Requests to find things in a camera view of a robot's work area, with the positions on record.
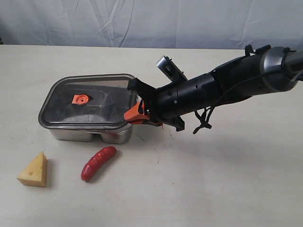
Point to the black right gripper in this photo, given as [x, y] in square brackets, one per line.
[157, 106]

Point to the stainless steel lunch box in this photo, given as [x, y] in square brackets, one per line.
[114, 136]

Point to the dark transparent lunch box lid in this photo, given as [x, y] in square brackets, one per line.
[91, 102]

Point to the red toy sausage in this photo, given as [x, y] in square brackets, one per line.
[96, 162]

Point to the yellow toy cheese wedge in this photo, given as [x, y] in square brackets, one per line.
[35, 174]

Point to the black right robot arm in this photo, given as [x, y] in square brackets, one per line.
[260, 71]

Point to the grey-blue backdrop cloth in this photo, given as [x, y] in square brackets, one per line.
[209, 24]

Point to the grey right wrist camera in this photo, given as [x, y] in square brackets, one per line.
[172, 72]

